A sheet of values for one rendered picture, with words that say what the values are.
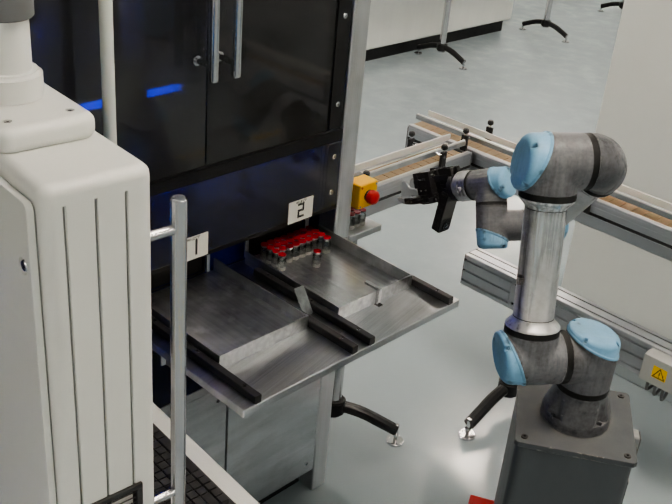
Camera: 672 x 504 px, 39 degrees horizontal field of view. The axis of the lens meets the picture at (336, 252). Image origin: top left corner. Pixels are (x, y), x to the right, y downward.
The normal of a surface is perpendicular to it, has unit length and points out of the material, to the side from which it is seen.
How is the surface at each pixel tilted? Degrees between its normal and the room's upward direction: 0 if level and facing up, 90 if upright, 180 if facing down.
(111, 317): 90
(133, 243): 90
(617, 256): 90
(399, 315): 0
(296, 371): 0
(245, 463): 90
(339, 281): 0
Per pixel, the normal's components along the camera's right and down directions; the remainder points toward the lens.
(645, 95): -0.70, 0.29
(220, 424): 0.70, 0.39
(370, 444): 0.08, -0.88
